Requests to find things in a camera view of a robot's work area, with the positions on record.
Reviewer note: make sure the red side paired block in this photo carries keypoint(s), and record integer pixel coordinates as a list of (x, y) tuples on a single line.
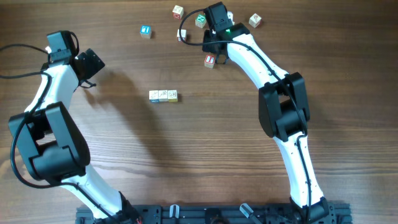
[(181, 35)]

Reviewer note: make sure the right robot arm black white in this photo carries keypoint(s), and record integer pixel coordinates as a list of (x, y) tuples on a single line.
[(283, 113)]

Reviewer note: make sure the plain cream wooden block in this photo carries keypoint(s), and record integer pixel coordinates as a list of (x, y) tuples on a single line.
[(163, 95)]

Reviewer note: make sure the green letter Z block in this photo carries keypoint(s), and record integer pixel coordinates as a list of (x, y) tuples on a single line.
[(200, 21)]

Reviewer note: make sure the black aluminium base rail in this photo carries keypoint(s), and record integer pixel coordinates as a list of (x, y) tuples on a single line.
[(271, 213)]

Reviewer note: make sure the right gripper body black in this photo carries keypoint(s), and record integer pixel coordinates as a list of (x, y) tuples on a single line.
[(208, 37)]

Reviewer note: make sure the red picture wooden block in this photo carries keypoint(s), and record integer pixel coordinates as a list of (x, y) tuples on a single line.
[(255, 20)]

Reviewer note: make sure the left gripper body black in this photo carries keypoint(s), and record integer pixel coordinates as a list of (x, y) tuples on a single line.
[(92, 65)]

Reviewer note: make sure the yellow letter wooden block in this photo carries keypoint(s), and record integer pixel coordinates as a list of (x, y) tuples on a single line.
[(172, 96)]

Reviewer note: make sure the blue letter T block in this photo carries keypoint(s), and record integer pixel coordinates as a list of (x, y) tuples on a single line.
[(146, 32)]

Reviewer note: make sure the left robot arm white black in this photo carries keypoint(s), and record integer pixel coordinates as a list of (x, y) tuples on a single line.
[(54, 150)]

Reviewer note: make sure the red trimmed far block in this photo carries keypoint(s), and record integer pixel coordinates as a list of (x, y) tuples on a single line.
[(177, 12)]

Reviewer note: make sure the blue side paired block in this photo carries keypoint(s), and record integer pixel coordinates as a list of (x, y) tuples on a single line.
[(154, 96)]

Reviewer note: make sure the red letter I block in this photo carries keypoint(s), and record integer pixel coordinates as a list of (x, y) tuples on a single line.
[(209, 61)]

